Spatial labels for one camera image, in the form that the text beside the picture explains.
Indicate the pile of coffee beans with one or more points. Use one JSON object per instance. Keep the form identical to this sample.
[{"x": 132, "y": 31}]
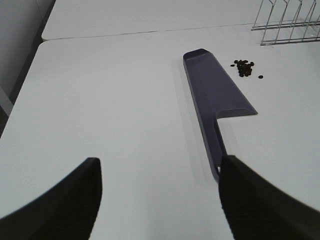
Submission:
[{"x": 244, "y": 67}]

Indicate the purple plastic dustpan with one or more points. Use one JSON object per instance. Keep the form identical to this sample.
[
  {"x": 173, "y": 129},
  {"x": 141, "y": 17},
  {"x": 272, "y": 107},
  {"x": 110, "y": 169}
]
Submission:
[{"x": 215, "y": 96}]

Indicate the chrome wire dish rack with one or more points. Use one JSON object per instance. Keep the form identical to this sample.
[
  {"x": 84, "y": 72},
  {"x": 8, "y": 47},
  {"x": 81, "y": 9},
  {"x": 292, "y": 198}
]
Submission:
[{"x": 283, "y": 22}]

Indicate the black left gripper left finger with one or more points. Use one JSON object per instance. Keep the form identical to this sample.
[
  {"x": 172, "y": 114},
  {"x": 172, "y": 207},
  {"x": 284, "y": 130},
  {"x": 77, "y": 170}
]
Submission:
[{"x": 67, "y": 211}]

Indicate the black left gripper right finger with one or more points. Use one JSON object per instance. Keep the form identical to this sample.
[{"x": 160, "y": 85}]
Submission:
[{"x": 257, "y": 210}]

